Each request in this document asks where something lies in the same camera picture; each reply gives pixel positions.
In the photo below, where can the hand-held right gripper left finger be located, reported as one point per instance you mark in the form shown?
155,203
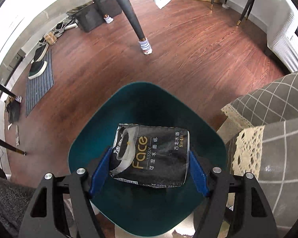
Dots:
99,176

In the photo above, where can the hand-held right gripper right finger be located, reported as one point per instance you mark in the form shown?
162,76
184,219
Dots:
198,177

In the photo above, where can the black tissue packet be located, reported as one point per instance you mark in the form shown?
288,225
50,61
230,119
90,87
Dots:
151,158

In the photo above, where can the teal chair seat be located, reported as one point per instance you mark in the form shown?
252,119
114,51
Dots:
149,104

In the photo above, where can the grey remote control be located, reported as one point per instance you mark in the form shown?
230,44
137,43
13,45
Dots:
17,135

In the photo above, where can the grey fuzzy cloth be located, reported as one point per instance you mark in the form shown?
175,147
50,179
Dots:
5,198

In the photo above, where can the black chair leg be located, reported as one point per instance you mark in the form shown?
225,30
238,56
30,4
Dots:
5,145
3,90

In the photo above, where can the striped grey door mat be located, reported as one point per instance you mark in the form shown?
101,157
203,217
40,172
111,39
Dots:
39,91

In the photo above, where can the black bag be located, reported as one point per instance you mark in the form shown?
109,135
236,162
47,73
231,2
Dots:
13,111

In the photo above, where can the striped table leg sock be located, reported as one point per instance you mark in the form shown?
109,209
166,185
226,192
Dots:
146,46
18,99
108,19

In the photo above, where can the dark slip-on shoe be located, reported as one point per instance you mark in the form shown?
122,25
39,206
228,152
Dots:
39,53
37,70

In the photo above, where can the tan slippers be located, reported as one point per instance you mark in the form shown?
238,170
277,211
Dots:
50,38

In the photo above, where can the grey white sneakers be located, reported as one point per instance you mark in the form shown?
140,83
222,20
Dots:
62,27

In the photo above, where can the black storage box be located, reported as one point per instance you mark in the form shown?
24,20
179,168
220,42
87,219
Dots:
96,17

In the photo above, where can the grey armchair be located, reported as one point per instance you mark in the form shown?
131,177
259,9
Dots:
285,42

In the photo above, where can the black tapered table leg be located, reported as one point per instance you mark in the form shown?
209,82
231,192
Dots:
129,10
99,2

